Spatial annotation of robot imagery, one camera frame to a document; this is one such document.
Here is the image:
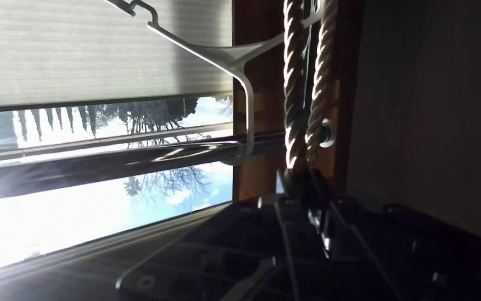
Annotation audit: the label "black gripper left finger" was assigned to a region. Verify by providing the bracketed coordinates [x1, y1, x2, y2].
[274, 168, 331, 301]

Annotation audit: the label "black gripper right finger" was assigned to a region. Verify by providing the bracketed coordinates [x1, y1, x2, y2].
[306, 168, 406, 301]

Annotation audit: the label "beige twisted rope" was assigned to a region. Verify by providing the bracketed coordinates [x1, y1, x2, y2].
[281, 0, 343, 180]

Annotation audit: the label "white plastic coat hanger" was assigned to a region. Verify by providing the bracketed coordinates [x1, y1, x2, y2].
[105, 0, 331, 166]

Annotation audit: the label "white window blind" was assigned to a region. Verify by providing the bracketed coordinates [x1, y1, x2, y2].
[0, 0, 237, 110]

